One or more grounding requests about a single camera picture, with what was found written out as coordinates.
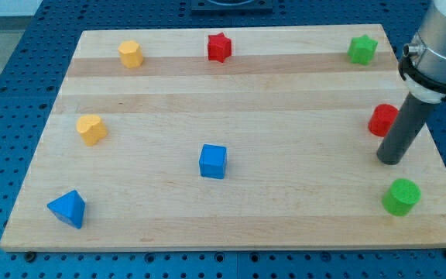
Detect red star block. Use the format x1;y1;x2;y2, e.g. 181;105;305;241
208;33;232;63

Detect red cylinder block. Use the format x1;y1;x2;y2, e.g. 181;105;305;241
368;104;399;137

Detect blue triangular prism block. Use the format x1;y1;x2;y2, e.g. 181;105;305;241
47;190;86;229

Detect yellow hexagon block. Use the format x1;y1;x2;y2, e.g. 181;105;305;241
118;40;143;68

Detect wooden board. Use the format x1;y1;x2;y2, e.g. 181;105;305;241
0;24;446;252

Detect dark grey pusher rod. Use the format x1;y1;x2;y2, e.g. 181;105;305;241
376;93;437;165

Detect green cylinder block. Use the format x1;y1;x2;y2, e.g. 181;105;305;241
382;178;421;216

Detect green star block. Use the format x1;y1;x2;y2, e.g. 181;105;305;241
347;35;378;65

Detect yellow heart block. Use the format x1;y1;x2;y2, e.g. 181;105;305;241
76;114;108;146

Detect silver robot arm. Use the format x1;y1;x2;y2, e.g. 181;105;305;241
399;0;446;104

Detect blue cube block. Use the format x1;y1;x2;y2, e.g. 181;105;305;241
199;144;227;179

